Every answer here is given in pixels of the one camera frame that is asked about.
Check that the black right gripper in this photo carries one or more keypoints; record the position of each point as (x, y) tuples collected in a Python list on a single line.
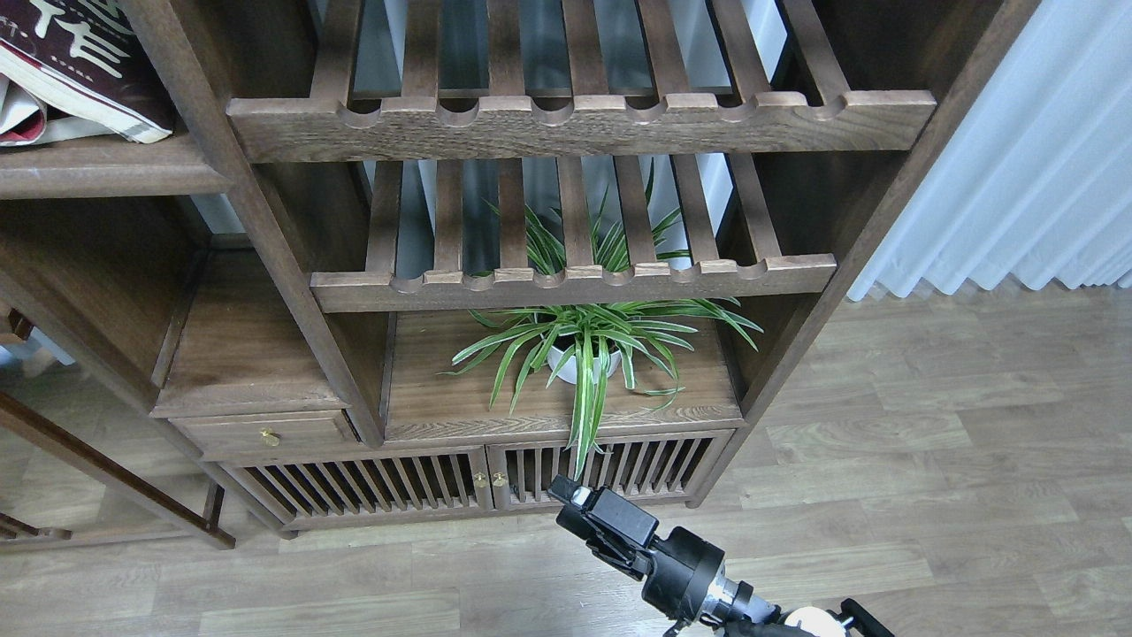
[(684, 574)]

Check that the maroon hardcover book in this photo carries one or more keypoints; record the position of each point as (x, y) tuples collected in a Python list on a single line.
[(83, 58)]

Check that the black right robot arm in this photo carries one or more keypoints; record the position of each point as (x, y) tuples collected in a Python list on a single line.
[(770, 620)]

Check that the white plant pot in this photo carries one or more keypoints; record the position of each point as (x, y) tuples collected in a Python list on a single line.
[(565, 367)]

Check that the green spider plant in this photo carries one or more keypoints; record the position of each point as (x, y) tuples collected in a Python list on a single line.
[(645, 328)]

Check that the dark wooden bookshelf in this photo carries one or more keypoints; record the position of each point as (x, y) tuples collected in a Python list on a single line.
[(346, 180)]

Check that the brass drawer knob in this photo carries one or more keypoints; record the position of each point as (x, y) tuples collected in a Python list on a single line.
[(269, 437)]

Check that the white pleated curtain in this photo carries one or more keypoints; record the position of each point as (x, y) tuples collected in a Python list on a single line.
[(1035, 185)]

